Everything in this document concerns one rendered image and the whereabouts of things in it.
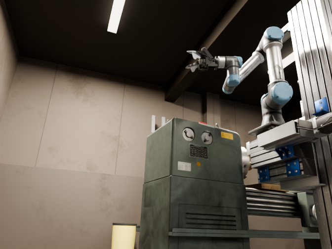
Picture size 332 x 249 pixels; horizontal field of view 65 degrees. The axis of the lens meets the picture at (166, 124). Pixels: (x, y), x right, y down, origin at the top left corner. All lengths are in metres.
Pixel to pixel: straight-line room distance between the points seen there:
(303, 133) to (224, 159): 0.66
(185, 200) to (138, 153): 2.98
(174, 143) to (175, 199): 0.35
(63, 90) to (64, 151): 1.07
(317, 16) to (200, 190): 1.30
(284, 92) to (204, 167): 0.68
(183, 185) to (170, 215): 0.20
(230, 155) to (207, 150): 0.20
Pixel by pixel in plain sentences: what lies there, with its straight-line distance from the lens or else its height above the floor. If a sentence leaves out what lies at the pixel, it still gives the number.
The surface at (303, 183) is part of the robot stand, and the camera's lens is 1.65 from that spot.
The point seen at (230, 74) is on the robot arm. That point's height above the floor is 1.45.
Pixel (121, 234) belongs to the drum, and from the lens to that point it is 3.92.
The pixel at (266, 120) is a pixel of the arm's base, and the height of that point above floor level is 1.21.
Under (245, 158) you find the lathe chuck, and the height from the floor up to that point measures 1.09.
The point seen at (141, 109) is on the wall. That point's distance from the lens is 4.83.
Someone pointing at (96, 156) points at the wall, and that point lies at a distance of 4.42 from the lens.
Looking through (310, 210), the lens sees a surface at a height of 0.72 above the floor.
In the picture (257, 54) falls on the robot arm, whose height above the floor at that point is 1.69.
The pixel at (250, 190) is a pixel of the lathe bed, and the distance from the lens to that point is 2.11.
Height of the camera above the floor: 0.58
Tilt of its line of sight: 21 degrees up
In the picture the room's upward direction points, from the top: 2 degrees clockwise
